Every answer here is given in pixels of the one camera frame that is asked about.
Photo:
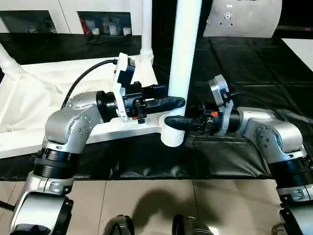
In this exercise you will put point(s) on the white plastic table leg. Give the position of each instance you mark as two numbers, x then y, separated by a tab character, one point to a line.
182	49
8	61
146	29

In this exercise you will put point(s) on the white plastic table top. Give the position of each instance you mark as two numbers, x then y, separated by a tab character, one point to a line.
36	98

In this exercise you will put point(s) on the small white cup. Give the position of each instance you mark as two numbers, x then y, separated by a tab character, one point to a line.
126	31
96	31

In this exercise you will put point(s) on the white flat board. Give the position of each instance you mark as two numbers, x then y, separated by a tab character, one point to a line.
300	51

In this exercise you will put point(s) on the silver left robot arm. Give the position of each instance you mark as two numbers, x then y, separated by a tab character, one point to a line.
66	127

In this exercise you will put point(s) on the red bottle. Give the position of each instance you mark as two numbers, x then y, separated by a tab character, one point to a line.
84	27

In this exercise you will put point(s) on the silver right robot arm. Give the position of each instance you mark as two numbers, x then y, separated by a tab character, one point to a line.
276	137

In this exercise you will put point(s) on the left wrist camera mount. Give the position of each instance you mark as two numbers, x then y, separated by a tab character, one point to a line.
121	73

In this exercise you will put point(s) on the black cabinet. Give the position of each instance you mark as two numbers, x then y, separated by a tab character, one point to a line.
163	17

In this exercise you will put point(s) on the black flat monitor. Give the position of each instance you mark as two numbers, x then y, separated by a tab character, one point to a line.
296	14

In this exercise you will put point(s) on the white glass-door cabinet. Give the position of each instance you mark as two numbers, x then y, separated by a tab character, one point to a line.
61	14

